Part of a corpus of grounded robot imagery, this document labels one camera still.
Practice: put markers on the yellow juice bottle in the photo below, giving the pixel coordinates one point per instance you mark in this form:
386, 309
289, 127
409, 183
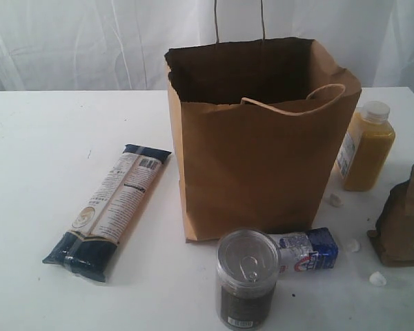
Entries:
365, 146

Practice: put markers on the brown kraft paper pouch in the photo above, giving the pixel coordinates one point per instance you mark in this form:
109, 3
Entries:
393, 236

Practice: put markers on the clear can with pull-tab lid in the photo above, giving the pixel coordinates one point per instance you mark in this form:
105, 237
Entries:
247, 273

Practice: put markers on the white backdrop curtain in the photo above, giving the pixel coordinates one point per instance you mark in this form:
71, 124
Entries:
120, 45

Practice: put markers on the blue spaghetti pasta packet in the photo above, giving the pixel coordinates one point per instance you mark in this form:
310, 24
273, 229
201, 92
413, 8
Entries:
88, 246

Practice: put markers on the white crumb front right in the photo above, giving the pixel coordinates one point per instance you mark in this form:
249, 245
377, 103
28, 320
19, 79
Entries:
377, 279

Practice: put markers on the blue white milk carton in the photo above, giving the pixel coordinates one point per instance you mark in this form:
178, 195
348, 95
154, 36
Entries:
313, 249

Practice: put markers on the brown paper shopping bag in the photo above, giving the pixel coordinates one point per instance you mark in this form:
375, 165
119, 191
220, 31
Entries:
256, 128

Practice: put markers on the white crumb behind bag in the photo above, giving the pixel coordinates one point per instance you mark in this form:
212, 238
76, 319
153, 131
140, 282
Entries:
334, 200

